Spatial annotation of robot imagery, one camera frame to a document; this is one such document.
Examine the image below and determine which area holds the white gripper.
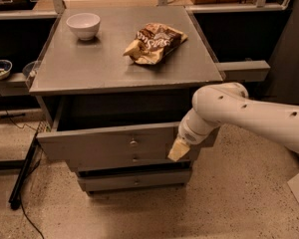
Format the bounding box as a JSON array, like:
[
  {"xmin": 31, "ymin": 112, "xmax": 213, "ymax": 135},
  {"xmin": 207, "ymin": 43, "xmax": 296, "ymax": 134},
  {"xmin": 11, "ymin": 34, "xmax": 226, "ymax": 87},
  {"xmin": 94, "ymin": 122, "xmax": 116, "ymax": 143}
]
[{"xmin": 167, "ymin": 117, "xmax": 213, "ymax": 161}]

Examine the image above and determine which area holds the grey top drawer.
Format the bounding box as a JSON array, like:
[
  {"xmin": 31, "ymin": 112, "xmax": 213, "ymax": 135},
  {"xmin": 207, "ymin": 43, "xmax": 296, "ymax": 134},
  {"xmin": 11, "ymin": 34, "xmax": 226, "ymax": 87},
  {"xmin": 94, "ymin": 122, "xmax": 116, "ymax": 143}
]
[{"xmin": 39, "ymin": 92, "xmax": 191, "ymax": 161}]

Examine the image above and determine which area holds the grey drawer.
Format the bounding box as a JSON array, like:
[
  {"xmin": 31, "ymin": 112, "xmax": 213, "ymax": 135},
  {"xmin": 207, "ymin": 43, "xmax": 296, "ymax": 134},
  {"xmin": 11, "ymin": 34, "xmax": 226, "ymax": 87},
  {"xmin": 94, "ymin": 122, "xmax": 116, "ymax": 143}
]
[
  {"xmin": 39, "ymin": 92, "xmax": 191, "ymax": 161},
  {"xmin": 78, "ymin": 169, "xmax": 191, "ymax": 192},
  {"xmin": 65, "ymin": 146, "xmax": 201, "ymax": 173}
]

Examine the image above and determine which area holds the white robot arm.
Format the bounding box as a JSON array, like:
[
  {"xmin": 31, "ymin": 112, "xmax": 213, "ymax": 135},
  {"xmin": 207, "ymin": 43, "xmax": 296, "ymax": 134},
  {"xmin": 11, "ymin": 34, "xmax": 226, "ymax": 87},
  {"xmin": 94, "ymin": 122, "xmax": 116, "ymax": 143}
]
[{"xmin": 168, "ymin": 83, "xmax": 299, "ymax": 161}]

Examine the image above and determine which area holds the grey middle drawer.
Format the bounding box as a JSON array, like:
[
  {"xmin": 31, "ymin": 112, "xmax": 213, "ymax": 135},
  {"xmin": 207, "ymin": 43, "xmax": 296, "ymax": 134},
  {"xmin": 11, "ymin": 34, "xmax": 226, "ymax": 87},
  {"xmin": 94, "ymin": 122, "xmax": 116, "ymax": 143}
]
[{"xmin": 65, "ymin": 146, "xmax": 201, "ymax": 173}]

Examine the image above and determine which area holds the grey bottom drawer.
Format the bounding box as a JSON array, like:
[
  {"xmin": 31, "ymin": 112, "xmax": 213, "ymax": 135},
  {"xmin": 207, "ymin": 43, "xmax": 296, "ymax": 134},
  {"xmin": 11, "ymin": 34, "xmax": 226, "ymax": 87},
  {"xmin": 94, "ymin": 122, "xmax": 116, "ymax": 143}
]
[{"xmin": 78, "ymin": 169, "xmax": 191, "ymax": 192}]

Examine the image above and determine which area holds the grey drawer cabinet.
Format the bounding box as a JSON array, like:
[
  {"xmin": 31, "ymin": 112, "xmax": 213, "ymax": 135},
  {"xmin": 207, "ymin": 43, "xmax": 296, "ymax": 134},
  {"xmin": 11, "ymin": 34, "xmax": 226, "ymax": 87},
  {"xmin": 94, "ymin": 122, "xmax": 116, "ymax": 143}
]
[{"xmin": 28, "ymin": 5, "xmax": 225, "ymax": 196}]

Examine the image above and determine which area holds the grey side shelf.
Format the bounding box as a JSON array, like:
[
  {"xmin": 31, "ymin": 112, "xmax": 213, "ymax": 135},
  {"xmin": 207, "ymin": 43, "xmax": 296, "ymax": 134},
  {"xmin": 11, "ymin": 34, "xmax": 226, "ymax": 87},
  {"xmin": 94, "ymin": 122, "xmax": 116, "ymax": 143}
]
[{"xmin": 216, "ymin": 60, "xmax": 270, "ymax": 82}]

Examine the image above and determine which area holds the brown chip bag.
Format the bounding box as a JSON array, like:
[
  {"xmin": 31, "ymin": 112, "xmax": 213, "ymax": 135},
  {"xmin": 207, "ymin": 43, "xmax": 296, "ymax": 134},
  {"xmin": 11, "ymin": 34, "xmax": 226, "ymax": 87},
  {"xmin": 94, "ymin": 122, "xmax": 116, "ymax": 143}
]
[{"xmin": 124, "ymin": 23, "xmax": 187, "ymax": 65}]

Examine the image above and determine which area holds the white ceramic bowl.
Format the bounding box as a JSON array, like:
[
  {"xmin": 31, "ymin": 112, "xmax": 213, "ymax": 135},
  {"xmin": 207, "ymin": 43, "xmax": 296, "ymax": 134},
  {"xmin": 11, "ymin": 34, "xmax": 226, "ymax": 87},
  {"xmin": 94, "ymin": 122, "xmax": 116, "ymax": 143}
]
[{"xmin": 66, "ymin": 13, "xmax": 101, "ymax": 41}]

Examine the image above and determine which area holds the clear glass bowl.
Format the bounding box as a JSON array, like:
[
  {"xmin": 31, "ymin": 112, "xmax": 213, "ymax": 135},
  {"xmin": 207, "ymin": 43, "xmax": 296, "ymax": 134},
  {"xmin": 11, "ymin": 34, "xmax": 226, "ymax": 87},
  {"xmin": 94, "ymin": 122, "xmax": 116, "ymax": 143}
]
[{"xmin": 22, "ymin": 61, "xmax": 41, "ymax": 78}]

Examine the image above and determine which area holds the black bar on floor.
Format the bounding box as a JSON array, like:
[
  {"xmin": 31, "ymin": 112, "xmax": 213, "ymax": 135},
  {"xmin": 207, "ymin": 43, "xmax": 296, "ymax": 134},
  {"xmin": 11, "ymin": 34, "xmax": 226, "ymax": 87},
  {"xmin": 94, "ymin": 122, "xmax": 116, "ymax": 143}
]
[{"xmin": 9, "ymin": 133, "xmax": 38, "ymax": 210}]

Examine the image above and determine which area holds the blue patterned bowl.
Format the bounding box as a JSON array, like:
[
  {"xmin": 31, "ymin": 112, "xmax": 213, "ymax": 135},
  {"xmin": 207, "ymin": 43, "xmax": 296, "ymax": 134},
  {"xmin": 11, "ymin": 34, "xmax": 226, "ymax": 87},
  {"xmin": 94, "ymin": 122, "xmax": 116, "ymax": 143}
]
[{"xmin": 0, "ymin": 60, "xmax": 13, "ymax": 81}]

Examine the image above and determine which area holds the black floor cable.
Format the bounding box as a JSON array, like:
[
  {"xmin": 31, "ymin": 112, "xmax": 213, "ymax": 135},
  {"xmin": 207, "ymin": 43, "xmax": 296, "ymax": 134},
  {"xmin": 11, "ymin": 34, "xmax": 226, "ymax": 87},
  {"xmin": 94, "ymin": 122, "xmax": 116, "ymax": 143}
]
[{"xmin": 0, "ymin": 83, "xmax": 46, "ymax": 239}]

